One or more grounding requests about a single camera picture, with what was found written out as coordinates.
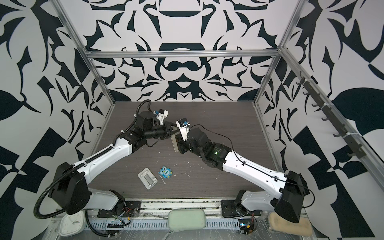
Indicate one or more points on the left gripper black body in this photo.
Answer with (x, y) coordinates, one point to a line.
(158, 131)

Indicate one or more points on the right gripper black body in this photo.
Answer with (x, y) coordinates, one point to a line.
(186, 146)

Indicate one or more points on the white remote control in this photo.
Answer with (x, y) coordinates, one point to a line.
(175, 141)

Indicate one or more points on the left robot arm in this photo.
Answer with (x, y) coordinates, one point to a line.
(70, 188)

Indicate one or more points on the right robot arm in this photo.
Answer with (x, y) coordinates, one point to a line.
(285, 191)

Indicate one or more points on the white phone stand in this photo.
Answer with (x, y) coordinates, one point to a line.
(147, 178)

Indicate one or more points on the green sponge pad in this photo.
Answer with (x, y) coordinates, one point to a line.
(186, 219)

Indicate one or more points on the small circuit board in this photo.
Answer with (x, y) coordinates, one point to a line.
(247, 226)

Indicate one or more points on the white square clock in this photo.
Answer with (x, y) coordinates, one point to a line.
(72, 224)

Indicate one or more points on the beige sponge pad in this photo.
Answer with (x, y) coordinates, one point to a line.
(278, 224)

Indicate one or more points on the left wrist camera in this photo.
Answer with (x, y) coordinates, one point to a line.
(161, 115)

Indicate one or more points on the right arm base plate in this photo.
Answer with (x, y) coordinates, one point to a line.
(228, 209)

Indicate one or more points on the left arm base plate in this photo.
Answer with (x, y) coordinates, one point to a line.
(126, 209)

